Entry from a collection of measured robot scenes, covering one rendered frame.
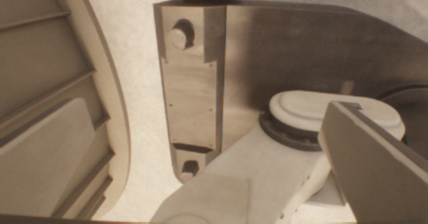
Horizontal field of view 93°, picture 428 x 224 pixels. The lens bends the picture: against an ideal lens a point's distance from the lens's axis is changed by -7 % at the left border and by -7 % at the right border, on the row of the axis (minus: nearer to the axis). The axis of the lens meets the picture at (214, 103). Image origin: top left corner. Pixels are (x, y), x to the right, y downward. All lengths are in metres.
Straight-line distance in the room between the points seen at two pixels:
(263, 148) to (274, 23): 0.24
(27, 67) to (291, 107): 0.64
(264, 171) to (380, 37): 0.33
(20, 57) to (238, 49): 0.54
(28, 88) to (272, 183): 0.63
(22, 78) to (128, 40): 0.30
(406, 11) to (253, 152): 0.52
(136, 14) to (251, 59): 0.39
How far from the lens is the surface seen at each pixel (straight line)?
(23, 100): 0.71
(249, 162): 0.31
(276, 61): 0.47
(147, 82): 0.78
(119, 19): 0.75
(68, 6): 0.83
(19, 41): 0.73
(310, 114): 0.35
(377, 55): 0.51
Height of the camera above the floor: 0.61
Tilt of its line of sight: 58 degrees down
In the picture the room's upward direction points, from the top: 157 degrees counter-clockwise
